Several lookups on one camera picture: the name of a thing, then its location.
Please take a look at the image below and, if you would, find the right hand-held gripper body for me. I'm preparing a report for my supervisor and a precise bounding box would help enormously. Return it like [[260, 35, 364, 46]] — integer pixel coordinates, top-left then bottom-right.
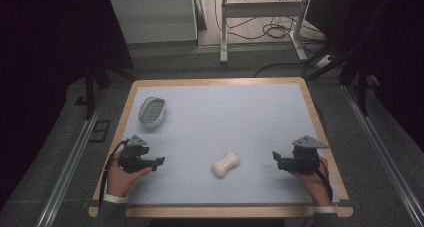
[[279, 135, 330, 174]]

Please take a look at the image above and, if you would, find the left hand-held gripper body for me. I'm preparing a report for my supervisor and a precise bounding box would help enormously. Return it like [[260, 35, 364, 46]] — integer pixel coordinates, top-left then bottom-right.
[[117, 134, 158, 174]]

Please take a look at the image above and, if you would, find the grey oval soap dish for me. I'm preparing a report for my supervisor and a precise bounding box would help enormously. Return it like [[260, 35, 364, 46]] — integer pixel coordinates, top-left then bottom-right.
[[137, 96, 167, 128]]

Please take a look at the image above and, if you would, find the white soap bar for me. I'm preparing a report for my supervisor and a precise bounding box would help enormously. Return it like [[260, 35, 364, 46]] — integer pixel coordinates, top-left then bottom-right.
[[211, 150, 241, 179]]

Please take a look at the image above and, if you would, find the person's left hand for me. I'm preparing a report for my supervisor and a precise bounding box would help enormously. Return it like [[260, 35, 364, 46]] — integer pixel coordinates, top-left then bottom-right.
[[105, 152, 153, 199]]

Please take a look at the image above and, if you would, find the person's right hand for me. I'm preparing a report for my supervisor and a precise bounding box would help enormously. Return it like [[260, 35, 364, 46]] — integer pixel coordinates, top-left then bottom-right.
[[290, 156, 333, 208]]

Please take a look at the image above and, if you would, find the pale blue table mat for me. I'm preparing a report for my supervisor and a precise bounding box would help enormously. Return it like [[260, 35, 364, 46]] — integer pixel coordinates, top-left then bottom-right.
[[121, 83, 341, 205]]

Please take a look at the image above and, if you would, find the black metal stand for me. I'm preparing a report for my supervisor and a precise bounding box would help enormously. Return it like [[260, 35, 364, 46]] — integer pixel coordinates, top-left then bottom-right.
[[82, 61, 138, 121], [304, 36, 381, 117]]

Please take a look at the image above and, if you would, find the white power strip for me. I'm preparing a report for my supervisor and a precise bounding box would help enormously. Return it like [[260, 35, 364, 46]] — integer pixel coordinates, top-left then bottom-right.
[[314, 54, 335, 70]]

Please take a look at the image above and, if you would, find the dark curtain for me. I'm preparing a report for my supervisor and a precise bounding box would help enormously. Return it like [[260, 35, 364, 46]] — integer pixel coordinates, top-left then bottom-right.
[[304, 0, 424, 153], [0, 0, 135, 211]]

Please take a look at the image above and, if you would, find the white cabinet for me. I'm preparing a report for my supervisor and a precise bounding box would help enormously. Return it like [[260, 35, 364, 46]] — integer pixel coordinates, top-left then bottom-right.
[[108, 0, 199, 45]]

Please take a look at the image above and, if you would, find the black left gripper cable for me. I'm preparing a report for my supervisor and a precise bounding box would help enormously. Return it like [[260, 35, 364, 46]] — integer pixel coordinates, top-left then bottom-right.
[[98, 138, 130, 208]]

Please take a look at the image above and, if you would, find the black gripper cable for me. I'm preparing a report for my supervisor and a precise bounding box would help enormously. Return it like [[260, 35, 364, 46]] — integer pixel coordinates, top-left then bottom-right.
[[314, 157, 334, 203], [98, 138, 130, 208]]

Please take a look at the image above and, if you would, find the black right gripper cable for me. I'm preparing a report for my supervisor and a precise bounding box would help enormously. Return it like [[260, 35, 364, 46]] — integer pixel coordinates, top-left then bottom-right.
[[314, 157, 334, 203]]

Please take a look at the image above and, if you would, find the black floor frame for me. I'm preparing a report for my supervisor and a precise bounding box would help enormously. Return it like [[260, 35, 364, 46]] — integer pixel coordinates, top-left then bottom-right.
[[88, 119, 112, 144]]

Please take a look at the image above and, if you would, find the metal floor rail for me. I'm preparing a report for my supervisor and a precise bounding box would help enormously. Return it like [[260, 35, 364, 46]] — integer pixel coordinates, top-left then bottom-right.
[[34, 88, 109, 227], [342, 84, 424, 227]]

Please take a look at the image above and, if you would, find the black floor cable bundle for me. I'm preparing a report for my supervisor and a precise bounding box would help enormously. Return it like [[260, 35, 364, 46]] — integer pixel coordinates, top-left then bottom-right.
[[213, 0, 329, 55]]

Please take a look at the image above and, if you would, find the white metal desk frame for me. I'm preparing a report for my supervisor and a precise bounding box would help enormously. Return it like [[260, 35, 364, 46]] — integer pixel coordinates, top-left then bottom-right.
[[219, 0, 315, 65]]

